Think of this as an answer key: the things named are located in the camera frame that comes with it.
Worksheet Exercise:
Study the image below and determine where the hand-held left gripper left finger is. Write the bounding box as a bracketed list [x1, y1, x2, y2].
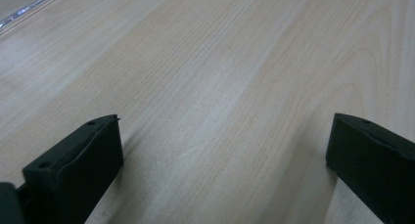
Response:
[22, 113, 124, 224]

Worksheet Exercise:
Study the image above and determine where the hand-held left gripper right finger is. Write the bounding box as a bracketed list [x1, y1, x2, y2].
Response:
[325, 112, 415, 224]

